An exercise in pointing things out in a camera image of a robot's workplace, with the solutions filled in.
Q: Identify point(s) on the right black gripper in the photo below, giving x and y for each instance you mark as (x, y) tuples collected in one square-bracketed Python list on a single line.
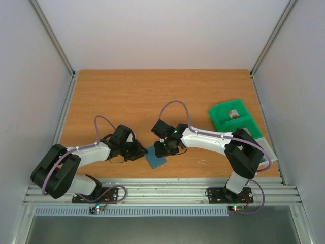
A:
[(162, 150)]

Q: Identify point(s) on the green bin far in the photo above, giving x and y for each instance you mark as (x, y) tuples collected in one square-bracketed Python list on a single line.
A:
[(219, 113)]

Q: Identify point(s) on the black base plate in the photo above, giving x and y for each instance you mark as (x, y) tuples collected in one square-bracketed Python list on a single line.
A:
[(221, 195), (111, 194)]

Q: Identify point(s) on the grey card in bin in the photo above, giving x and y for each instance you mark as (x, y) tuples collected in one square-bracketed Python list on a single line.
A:
[(245, 129)]

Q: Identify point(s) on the circuit board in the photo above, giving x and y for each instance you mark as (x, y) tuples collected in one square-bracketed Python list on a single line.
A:
[(236, 208), (97, 209)]

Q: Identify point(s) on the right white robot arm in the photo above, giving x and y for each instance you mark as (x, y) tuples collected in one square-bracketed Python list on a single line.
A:
[(241, 150)]

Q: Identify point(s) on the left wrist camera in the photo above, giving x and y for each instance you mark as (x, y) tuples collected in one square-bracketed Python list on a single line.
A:
[(131, 137)]

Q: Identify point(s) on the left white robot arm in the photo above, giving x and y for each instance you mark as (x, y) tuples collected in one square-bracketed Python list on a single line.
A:
[(56, 172)]

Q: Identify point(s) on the white tray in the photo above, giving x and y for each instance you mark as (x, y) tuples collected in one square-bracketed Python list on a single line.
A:
[(265, 145)]

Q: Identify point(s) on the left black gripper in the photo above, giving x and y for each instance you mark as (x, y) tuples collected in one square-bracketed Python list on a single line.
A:
[(138, 153)]

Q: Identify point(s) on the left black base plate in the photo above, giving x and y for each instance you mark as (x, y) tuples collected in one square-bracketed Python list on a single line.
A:
[(111, 194)]

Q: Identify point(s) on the left circuit board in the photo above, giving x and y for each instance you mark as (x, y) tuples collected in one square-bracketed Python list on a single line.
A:
[(97, 209)]

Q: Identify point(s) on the right circuit board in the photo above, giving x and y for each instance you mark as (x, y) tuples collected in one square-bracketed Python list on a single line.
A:
[(236, 208)]

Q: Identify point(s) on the grey slotted cable duct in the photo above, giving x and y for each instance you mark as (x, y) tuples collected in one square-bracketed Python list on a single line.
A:
[(133, 211)]

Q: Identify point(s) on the blue card holder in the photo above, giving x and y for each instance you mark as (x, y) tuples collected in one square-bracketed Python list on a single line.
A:
[(152, 159)]

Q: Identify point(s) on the red white card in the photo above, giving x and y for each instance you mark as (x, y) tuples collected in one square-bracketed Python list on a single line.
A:
[(233, 114)]

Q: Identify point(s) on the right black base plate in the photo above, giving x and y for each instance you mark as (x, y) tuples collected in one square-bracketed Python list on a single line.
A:
[(221, 195)]

